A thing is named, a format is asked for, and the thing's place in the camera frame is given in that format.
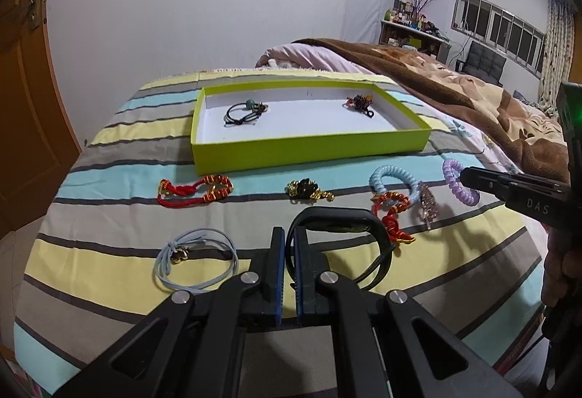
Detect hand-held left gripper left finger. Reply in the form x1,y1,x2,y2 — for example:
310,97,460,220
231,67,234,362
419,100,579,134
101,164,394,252
55,226,286,398

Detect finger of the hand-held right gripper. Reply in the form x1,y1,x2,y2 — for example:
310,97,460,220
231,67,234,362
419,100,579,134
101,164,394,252
500,182,570,231
459,166,571,199

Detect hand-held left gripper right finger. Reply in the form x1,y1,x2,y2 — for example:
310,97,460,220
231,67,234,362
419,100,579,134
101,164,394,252
293,227,523,398

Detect purple spiral hair tie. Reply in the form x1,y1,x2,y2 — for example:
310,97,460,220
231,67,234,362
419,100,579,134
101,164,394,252
442,158,480,207

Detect pink rhinestone hair clip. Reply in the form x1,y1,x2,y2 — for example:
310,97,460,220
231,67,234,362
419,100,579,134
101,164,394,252
417,182,439,231

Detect black wristband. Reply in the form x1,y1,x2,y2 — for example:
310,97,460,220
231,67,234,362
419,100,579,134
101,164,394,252
288,207,396,292

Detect gold and black bracelet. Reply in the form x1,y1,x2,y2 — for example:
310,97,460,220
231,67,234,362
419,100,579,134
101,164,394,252
286,179,335,202

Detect blue spiral hair tie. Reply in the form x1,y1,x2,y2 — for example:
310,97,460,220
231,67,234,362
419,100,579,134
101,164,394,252
369,164,421,205

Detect grey-blue hair tie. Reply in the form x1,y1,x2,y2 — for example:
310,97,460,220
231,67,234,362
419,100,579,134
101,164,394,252
154,229,240,292

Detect red cord bracelet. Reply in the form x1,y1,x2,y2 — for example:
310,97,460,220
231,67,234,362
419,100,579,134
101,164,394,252
157,175,234,205

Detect red orange beaded bracelet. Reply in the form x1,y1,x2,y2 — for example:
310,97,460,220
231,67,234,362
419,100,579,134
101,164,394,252
370,191,415,246

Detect green cardboard tray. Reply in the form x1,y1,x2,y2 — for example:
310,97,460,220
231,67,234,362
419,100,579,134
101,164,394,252
191,80,432,175

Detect person's right hand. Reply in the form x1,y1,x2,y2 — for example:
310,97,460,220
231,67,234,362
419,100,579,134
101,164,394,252
542,227,582,309

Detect patterned curtain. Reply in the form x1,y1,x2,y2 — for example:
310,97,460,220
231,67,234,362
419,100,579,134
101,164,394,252
539,0,578,121

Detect brown blanket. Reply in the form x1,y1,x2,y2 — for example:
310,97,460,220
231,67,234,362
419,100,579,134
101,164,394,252
298,38,571,185

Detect grey chair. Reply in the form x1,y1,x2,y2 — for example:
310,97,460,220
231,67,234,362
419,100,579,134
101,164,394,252
455,41,507,87

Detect barred window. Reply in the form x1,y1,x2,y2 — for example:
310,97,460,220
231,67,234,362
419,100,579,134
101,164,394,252
451,0,546,80

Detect white shelf desk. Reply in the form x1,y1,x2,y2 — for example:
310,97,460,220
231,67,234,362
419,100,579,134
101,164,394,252
379,18,451,62

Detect bottles and boxes on shelf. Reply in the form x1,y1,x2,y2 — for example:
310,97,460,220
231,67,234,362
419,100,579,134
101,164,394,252
386,0,439,32

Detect striped bedsheet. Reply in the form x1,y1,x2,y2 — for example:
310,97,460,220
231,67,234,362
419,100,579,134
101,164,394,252
13,69,546,381

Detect orange wooden door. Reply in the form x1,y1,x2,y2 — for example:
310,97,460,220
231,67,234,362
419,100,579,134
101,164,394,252
0,0,85,239

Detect metal door latch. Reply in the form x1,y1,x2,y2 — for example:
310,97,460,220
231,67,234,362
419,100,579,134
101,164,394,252
25,0,41,31

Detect dark brown beaded hair tie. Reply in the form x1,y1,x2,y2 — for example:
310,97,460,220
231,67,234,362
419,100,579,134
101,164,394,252
343,93,374,118

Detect black hair tie teal bead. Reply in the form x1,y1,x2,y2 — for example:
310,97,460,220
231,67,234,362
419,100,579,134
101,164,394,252
224,99,269,127

